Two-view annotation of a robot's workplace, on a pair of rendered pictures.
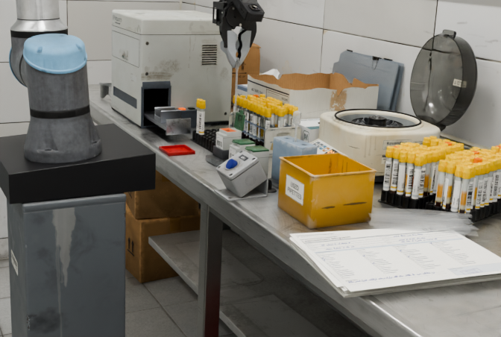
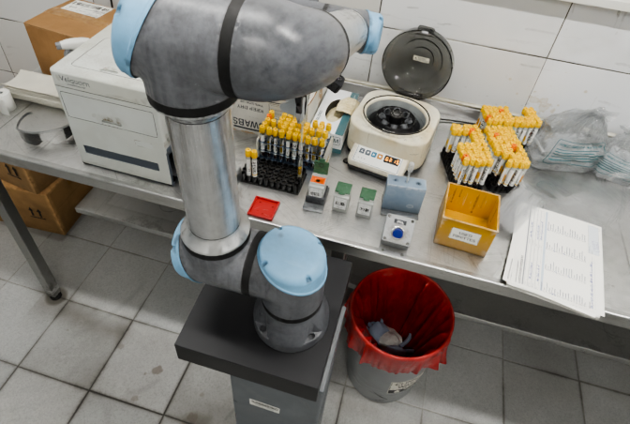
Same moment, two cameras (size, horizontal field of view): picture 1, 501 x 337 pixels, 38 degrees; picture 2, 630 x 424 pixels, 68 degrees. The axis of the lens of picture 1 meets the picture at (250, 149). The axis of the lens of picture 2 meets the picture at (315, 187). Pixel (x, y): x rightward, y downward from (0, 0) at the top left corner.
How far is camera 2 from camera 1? 141 cm
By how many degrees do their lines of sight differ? 52
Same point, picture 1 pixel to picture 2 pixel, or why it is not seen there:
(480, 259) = (580, 229)
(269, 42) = not seen: hidden behind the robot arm
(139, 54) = (157, 126)
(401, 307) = (618, 305)
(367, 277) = (588, 295)
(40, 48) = (307, 276)
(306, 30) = not seen: outside the picture
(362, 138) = (421, 146)
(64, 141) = (323, 320)
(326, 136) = (371, 143)
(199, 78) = not seen: hidden behind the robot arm
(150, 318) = (115, 264)
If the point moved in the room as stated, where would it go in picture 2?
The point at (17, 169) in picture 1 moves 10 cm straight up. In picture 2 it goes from (310, 375) to (314, 350)
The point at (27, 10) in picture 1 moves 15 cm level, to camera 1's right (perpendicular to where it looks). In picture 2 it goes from (226, 229) to (293, 185)
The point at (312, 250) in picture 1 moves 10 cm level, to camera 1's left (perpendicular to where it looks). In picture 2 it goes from (535, 288) to (517, 315)
